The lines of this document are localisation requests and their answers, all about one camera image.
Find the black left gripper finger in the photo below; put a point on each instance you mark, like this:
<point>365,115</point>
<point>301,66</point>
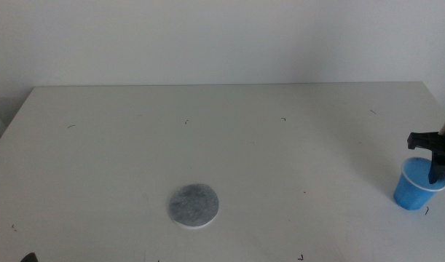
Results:
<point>30,258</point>

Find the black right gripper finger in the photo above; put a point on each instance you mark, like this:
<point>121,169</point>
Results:
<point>435,169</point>

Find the blue plastic cup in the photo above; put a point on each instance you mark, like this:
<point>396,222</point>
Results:
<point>408,193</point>

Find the round grey felt cup mat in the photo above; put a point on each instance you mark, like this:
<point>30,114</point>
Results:
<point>193,205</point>

